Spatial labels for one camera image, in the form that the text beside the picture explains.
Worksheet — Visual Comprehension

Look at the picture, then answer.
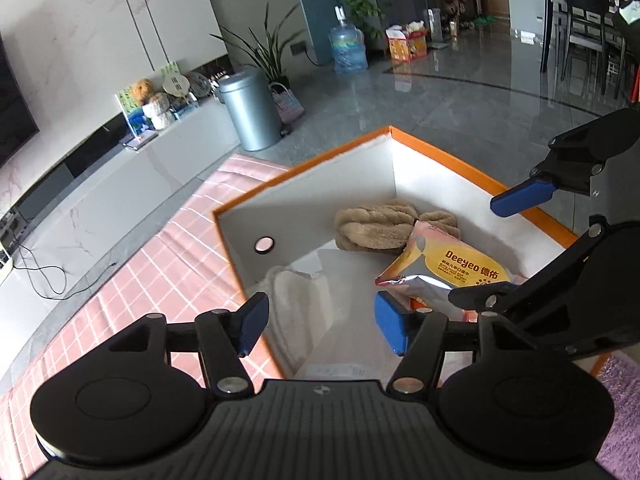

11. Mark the silver decorative plate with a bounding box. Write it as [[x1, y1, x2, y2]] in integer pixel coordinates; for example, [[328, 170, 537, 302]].
[[185, 72, 212, 99]]

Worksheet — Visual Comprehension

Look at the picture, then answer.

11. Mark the orange printed gift box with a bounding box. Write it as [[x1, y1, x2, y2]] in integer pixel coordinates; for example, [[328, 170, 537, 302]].
[[386, 23, 430, 64]]

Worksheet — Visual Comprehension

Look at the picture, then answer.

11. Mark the teddy bear on stand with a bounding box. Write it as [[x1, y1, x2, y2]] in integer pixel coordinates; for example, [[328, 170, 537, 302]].
[[142, 92, 174, 131]]

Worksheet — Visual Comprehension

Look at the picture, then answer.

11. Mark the blue water bottle with pump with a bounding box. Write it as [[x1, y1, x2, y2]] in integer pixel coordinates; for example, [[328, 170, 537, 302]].
[[327, 5, 370, 75]]

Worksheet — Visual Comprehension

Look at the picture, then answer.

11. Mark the clear-wrapped white tissue pack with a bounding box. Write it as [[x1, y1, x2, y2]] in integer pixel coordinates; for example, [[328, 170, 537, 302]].
[[295, 247, 397, 382]]

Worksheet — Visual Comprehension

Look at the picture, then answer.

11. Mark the long-leaf green floor plant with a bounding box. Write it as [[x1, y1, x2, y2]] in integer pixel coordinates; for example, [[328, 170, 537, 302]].
[[210, 2, 302, 90]]

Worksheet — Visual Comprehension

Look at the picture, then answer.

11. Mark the grey metal trash can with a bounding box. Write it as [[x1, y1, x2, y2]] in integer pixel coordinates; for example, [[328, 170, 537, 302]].
[[217, 67, 283, 153]]

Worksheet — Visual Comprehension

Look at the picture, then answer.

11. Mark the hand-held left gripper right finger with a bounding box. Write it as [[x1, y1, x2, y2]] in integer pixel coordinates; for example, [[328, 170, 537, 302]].
[[374, 291, 568, 403]]

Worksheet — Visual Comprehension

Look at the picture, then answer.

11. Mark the small brown teddy bear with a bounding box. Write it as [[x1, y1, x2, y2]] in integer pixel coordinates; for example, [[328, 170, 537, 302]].
[[127, 78, 155, 106]]

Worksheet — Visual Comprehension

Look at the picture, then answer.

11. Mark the pink checkered tablecloth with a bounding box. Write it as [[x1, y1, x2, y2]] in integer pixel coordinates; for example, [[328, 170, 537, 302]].
[[0, 155, 297, 480]]

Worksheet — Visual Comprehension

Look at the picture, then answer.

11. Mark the pastel woven basket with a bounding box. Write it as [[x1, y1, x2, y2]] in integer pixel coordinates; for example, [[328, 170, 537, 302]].
[[270, 82, 305, 124]]

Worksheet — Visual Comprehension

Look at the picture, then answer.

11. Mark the black dining chair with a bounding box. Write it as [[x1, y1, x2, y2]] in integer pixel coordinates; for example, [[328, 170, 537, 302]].
[[557, 0, 626, 97]]

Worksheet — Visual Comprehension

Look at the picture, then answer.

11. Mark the black wall television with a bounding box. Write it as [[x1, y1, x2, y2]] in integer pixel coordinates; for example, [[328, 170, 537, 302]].
[[0, 35, 41, 168]]

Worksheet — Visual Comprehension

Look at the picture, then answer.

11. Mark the orange silver wipes packet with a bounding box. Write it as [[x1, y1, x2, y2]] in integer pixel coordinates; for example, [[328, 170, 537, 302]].
[[375, 220, 517, 322]]

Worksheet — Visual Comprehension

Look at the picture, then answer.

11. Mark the white marble television console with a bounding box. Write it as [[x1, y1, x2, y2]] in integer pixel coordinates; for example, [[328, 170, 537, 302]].
[[0, 97, 242, 302]]

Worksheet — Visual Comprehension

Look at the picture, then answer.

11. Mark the green blue picture card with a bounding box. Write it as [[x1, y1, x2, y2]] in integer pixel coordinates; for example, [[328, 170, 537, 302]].
[[116, 61, 182, 137]]

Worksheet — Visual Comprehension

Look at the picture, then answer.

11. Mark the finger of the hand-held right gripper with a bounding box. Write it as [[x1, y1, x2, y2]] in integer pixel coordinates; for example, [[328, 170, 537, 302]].
[[447, 221, 640, 361], [490, 107, 640, 219]]

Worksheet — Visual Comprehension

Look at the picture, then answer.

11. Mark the orange cardboard box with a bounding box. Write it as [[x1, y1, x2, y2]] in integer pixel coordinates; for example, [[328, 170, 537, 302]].
[[212, 126, 613, 382]]

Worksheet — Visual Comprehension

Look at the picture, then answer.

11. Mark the round paper fan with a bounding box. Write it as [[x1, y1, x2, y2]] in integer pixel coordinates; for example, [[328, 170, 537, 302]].
[[165, 75, 194, 102]]

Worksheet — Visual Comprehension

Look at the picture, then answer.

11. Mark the black power cable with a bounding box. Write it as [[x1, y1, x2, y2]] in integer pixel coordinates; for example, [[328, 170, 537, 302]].
[[10, 239, 119, 302]]

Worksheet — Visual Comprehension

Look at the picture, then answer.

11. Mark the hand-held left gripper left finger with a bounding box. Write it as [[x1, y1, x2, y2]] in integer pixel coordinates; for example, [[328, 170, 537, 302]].
[[107, 291, 271, 401]]

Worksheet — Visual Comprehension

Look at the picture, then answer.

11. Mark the purple shaggy rug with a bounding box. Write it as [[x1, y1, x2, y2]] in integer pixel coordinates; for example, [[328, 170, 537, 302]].
[[595, 350, 640, 480]]

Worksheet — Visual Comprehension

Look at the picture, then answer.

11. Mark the clear acrylic stand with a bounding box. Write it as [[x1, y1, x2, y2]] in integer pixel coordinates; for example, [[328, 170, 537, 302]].
[[122, 130, 159, 151]]

